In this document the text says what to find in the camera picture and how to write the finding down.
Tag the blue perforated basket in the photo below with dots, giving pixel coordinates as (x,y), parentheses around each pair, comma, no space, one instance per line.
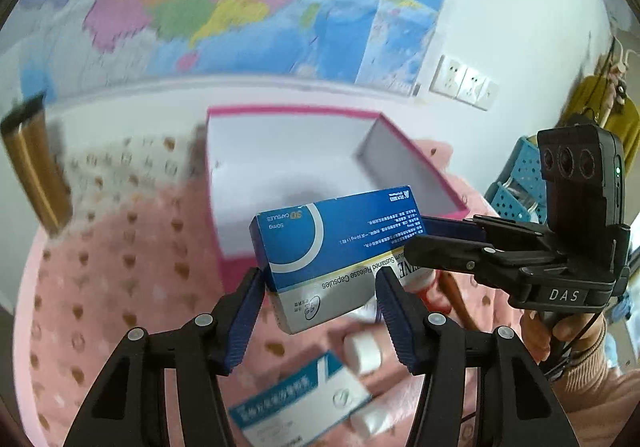
(520,193)

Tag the white bottle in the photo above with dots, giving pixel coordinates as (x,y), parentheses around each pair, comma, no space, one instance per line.
(371,420)
(362,354)

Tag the black tracking camera right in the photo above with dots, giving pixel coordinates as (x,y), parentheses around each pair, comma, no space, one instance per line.
(583,167)

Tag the gold thermos cup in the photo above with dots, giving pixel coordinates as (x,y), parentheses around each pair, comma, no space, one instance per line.
(24,134)

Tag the wall map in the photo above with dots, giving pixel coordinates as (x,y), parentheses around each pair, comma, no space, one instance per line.
(63,48)

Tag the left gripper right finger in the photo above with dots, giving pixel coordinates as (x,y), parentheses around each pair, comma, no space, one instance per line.
(515,403)

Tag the pink patterned cloth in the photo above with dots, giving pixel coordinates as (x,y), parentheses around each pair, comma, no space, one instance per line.
(140,252)

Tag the white wall socket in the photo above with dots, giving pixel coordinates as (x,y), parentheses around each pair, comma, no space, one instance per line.
(448,76)
(477,90)

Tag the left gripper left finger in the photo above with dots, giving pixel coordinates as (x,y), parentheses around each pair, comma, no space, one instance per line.
(126,405)

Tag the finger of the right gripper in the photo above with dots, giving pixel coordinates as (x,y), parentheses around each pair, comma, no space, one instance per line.
(483,228)
(485,262)

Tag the right hand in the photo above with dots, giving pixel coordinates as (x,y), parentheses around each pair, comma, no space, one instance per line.
(584,329)

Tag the pink cardboard box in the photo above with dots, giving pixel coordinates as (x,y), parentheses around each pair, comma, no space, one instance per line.
(262,158)

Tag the blue white small medicine box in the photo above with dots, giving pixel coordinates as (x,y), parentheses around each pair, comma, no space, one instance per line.
(302,407)

